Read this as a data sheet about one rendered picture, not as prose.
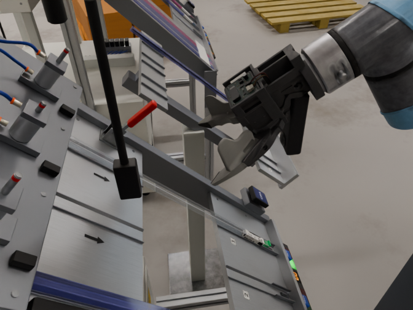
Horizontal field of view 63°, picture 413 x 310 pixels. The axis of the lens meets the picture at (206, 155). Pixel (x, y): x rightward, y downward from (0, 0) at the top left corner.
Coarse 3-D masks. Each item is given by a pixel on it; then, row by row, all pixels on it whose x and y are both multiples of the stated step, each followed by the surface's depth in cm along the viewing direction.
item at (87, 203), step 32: (96, 128) 58; (64, 192) 44; (96, 192) 48; (64, 224) 41; (96, 224) 44; (128, 224) 48; (64, 256) 38; (96, 256) 41; (128, 256) 45; (128, 288) 41
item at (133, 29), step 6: (132, 30) 88; (138, 30) 89; (138, 36) 89; (144, 36) 90; (150, 42) 91; (156, 48) 92; (162, 48) 93; (162, 54) 93; (168, 54) 94; (174, 60) 95; (180, 66) 96; (186, 66) 97; (186, 72) 98; (192, 72) 98; (198, 78) 99; (204, 84) 101; (210, 84) 102; (216, 90) 103; (222, 96) 104
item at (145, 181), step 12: (72, 144) 49; (84, 144) 51; (96, 156) 52; (108, 156) 53; (144, 180) 56; (168, 192) 59; (180, 204) 61; (192, 204) 62; (204, 216) 64; (216, 216) 66; (228, 228) 68; (240, 228) 70; (264, 240) 74
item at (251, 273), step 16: (224, 208) 73; (240, 224) 74; (256, 224) 79; (224, 240) 65; (240, 240) 69; (224, 256) 61; (240, 256) 65; (256, 256) 70; (272, 256) 75; (224, 272) 59; (240, 272) 61; (256, 272) 66; (272, 272) 70; (240, 288) 58; (256, 288) 62; (272, 288) 66; (240, 304) 56; (256, 304) 59; (272, 304) 63; (288, 304) 67
